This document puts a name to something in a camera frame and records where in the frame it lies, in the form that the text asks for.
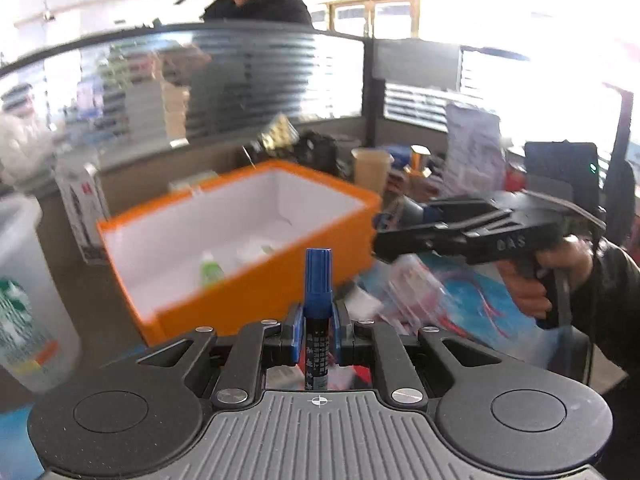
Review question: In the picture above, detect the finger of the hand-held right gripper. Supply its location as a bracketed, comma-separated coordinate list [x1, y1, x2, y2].
[375, 199, 445, 232]
[372, 225, 452, 264]

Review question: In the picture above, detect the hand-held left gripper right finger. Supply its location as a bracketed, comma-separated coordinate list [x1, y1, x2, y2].
[332, 300, 503, 406]

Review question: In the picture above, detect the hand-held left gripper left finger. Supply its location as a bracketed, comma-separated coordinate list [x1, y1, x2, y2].
[136, 302, 306, 409]

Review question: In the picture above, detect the orange cardboard box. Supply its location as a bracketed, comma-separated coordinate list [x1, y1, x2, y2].
[96, 159, 383, 347]

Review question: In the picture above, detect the blue marker pen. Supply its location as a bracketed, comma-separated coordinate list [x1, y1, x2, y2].
[305, 248, 335, 392]

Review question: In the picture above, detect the person's right forearm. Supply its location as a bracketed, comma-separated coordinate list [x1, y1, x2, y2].
[565, 240, 640, 386]

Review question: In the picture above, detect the person's right hand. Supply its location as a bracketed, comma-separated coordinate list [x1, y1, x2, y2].
[499, 236, 594, 320]

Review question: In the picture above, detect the clear plastic packet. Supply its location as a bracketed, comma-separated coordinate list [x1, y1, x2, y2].
[350, 255, 451, 336]

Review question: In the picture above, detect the blue printed desk mat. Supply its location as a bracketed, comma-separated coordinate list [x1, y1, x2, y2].
[0, 255, 563, 480]

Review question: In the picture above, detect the beige paper cup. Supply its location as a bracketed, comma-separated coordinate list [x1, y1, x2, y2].
[351, 148, 394, 201]

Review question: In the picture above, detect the plastic bag with papers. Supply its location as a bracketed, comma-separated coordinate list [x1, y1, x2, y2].
[442, 102, 506, 196]

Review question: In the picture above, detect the green small bottle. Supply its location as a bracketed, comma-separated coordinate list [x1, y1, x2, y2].
[199, 252, 226, 288]

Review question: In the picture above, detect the black bag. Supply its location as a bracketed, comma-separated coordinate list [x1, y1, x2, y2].
[295, 131, 341, 176]

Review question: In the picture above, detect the white marker box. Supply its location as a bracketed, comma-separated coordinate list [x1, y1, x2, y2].
[54, 162, 112, 266]

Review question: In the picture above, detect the clear plastic cup green logo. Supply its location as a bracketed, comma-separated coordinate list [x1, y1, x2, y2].
[0, 195, 83, 393]

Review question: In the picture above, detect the glass office partition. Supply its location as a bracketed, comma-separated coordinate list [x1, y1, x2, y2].
[0, 22, 463, 196]

